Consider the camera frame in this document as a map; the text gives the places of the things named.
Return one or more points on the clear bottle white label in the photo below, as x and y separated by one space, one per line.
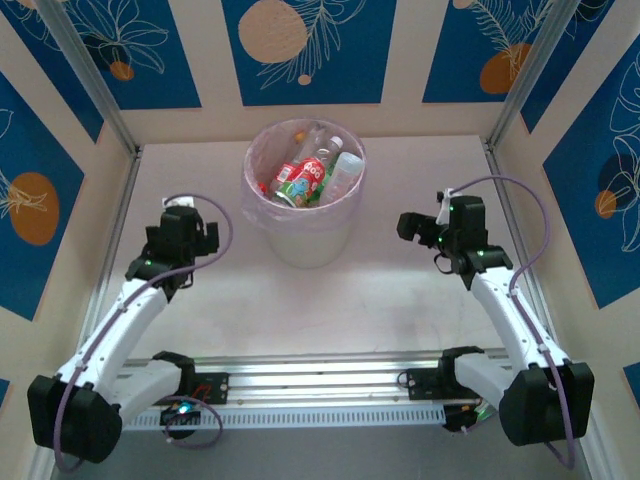
345 175

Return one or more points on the bin with translucent bag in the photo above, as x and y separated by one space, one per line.
255 165

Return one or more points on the clear bottle orange cap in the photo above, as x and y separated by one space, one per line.
300 135

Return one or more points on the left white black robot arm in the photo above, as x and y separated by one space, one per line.
115 330

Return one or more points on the white plastic bin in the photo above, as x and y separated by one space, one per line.
305 250

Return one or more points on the aluminium table edge rail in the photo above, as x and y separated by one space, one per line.
520 240
117 225

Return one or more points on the red green label bottle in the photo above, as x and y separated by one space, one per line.
300 187

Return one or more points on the clear bottle blue cap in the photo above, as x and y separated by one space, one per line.
327 150

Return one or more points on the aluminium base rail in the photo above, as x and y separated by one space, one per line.
320 380

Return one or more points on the controller board green light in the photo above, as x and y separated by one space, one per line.
180 412
465 417

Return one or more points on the aluminium frame post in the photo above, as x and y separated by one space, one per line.
530 65
90 70

